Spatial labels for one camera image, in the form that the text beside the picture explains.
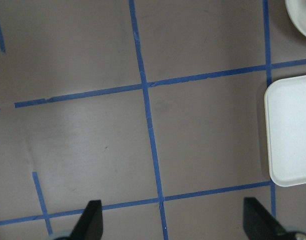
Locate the cream rectangular tray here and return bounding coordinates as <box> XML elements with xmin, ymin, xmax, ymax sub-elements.
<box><xmin>264</xmin><ymin>75</ymin><xmax>306</xmax><ymax>187</ymax></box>

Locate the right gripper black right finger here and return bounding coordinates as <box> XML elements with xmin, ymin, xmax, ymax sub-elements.
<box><xmin>243</xmin><ymin>197</ymin><xmax>296</xmax><ymax>240</ymax></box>

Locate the cream round plate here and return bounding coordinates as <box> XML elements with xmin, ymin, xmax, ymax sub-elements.
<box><xmin>285</xmin><ymin>0</ymin><xmax>306</xmax><ymax>37</ymax></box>

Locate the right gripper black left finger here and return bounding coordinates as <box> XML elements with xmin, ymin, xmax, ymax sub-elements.
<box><xmin>68</xmin><ymin>200</ymin><xmax>104</xmax><ymax>240</ymax></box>

